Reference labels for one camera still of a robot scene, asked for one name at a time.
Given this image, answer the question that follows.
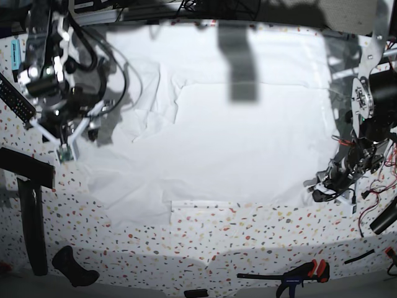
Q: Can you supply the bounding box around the small black box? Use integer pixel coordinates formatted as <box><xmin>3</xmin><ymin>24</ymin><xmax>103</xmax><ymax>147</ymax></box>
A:
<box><xmin>184</xmin><ymin>289</ymin><xmax>209</xmax><ymax>298</ymax></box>

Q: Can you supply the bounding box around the black remote control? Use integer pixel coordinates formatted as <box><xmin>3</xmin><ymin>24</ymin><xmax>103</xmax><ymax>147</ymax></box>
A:
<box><xmin>1</xmin><ymin>74</ymin><xmax>36</xmax><ymax>124</ymax></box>

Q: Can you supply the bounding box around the black game controller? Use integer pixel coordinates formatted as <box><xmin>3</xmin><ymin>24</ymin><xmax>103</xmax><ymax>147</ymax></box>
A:
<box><xmin>51</xmin><ymin>245</ymin><xmax>100</xmax><ymax>287</ymax></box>

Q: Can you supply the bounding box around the black cylinder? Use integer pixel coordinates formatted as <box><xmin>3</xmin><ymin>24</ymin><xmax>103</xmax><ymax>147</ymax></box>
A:
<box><xmin>370</xmin><ymin>197</ymin><xmax>397</xmax><ymax>235</ymax></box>

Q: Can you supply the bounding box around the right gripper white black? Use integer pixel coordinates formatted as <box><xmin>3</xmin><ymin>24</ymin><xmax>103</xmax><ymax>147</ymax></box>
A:
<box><xmin>29</xmin><ymin>100</ymin><xmax>112</xmax><ymax>163</ymax></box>

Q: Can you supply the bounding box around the red and black wire bundle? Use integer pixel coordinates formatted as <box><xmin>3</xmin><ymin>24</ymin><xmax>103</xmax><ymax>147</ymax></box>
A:
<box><xmin>358</xmin><ymin>132</ymin><xmax>397</xmax><ymax>238</ymax></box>

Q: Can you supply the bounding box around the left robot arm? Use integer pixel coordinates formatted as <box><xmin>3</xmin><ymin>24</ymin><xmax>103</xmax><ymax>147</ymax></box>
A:
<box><xmin>310</xmin><ymin>1</ymin><xmax>396</xmax><ymax>212</ymax></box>

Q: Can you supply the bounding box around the terrazzo pattern tablecloth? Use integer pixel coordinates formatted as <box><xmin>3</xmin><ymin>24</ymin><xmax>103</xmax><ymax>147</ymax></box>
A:
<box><xmin>0</xmin><ymin>18</ymin><xmax>397</xmax><ymax>298</ymax></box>

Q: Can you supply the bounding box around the black cable piece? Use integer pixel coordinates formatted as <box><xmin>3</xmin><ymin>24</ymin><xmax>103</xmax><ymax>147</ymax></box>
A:
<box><xmin>343</xmin><ymin>248</ymin><xmax>375</xmax><ymax>265</ymax></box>

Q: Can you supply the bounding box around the small red black connector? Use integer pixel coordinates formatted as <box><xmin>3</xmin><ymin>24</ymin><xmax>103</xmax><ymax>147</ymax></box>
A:
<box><xmin>385</xmin><ymin>247</ymin><xmax>395</xmax><ymax>258</ymax></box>

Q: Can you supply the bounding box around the white T-shirt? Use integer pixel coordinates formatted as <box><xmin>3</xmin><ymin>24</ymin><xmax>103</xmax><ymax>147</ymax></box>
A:
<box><xmin>78</xmin><ymin>25</ymin><xmax>337</xmax><ymax>225</ymax></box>

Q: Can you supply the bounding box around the black and red bar clamp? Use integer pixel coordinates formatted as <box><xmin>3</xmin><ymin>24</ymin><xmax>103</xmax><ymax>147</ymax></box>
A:
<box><xmin>236</xmin><ymin>260</ymin><xmax>330</xmax><ymax>298</ymax></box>

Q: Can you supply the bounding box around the blue highlighter pen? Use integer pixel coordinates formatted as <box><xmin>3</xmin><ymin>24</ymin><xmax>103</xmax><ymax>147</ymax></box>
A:
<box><xmin>11</xmin><ymin>39</ymin><xmax>22</xmax><ymax>83</ymax></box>

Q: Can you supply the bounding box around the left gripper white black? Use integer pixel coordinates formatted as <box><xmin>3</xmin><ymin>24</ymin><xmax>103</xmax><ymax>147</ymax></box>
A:
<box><xmin>311</xmin><ymin>156</ymin><xmax>362</xmax><ymax>214</ymax></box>

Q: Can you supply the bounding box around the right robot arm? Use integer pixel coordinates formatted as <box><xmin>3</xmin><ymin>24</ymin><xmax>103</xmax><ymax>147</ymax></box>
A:
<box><xmin>17</xmin><ymin>1</ymin><xmax>115</xmax><ymax>163</ymax></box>

